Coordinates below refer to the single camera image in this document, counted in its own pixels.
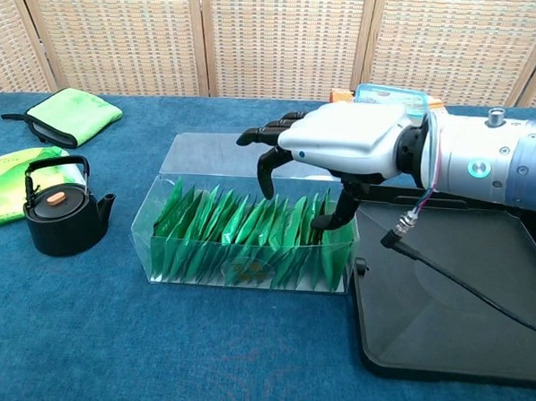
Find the orange snack carton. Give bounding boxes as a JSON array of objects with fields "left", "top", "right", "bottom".
[{"left": 330, "top": 89, "right": 449, "bottom": 117}]

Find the black square plastic tray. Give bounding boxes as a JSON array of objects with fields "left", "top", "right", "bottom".
[{"left": 330, "top": 179, "right": 536, "bottom": 388}]

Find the green zip pouch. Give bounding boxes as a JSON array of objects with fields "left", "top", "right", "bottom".
[{"left": 0, "top": 83, "right": 126, "bottom": 153}]

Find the clear container with blue lid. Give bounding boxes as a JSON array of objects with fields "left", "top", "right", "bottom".
[{"left": 351, "top": 82, "right": 433, "bottom": 126}]

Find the green yellow tissue pack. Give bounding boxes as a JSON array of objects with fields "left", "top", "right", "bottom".
[{"left": 0, "top": 144, "right": 92, "bottom": 236}]

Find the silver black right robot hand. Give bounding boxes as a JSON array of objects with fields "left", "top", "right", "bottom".
[{"left": 231, "top": 95, "right": 413, "bottom": 236}]

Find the clear box of green packets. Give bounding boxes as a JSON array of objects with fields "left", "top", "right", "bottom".
[{"left": 127, "top": 128, "right": 366, "bottom": 297}]

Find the right wrist cable with connector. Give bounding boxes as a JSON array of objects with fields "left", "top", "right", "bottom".
[{"left": 376, "top": 102, "right": 536, "bottom": 336}]

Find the black kettle with handle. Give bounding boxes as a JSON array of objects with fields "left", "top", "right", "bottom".
[{"left": 20, "top": 152, "right": 119, "bottom": 260}]

